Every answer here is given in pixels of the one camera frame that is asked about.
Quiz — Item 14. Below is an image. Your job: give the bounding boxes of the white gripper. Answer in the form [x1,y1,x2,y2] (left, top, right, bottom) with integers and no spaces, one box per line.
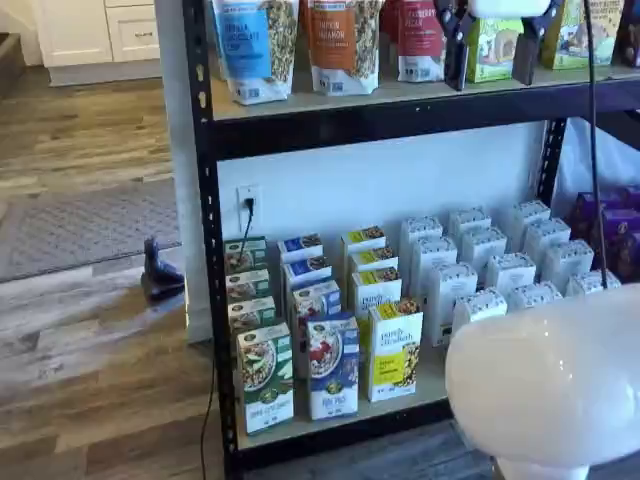
[433,0,562,92]

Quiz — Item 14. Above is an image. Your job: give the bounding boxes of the blue flax plus cereal box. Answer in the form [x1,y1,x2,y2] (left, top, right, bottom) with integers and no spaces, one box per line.
[305,312,361,422]

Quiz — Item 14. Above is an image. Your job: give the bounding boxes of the green Bobo's apple pie box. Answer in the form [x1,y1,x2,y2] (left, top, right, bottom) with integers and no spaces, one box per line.
[464,16,526,84]

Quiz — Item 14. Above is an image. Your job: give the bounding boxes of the dark brown snack box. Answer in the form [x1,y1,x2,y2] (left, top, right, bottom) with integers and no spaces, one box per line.
[611,0,640,67]

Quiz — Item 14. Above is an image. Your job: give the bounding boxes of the black metal shelf rack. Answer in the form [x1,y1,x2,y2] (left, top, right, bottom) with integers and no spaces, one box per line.
[182,0,640,480]

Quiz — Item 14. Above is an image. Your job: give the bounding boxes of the yellow topped white box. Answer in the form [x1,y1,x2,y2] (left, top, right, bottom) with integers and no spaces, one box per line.
[341,224,387,262]
[352,266,404,322]
[348,246,400,275]
[368,298,425,403]

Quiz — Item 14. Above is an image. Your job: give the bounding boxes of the blue white cereal box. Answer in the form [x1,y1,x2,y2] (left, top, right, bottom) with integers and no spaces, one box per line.
[291,279,342,379]

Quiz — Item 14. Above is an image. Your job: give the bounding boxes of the green white cereal box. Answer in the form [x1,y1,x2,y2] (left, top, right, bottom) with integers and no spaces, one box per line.
[225,269,272,304]
[223,235,269,276]
[236,322,296,436]
[227,295,277,347]

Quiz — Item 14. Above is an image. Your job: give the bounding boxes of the red granola bag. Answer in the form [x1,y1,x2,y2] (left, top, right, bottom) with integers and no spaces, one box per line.
[397,0,449,84]

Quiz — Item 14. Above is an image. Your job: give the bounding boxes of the orange granola bag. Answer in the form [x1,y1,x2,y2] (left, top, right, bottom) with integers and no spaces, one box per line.
[307,0,381,96]

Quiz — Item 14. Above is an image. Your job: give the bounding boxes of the blue granola bag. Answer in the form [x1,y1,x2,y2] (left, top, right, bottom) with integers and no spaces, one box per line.
[209,0,294,107]

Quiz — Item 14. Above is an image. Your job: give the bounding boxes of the dark blue floor object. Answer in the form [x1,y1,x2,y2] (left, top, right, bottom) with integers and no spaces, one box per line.
[141,237,187,303]

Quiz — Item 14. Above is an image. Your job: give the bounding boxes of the white kitchen cabinet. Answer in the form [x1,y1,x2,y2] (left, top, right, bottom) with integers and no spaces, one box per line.
[30,0,164,89]

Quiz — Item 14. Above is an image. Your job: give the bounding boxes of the grey floor mat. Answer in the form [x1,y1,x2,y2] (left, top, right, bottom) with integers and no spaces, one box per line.
[0,176,183,283]

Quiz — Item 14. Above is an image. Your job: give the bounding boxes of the black power cord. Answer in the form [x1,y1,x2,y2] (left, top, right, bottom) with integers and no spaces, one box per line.
[199,196,257,480]

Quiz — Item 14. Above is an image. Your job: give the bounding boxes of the white wall outlet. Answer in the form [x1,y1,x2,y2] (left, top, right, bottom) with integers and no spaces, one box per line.
[236,184,262,229]

